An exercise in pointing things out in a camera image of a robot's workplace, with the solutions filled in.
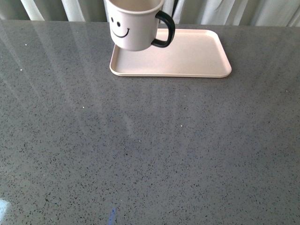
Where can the beige rectangular plastic tray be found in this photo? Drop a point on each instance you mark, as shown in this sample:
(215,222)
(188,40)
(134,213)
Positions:
(192,53)

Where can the grey white pleated curtain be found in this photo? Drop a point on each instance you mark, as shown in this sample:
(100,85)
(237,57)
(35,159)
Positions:
(205,12)

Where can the white smiley face mug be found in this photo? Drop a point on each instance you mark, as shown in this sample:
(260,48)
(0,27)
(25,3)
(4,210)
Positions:
(134,24)

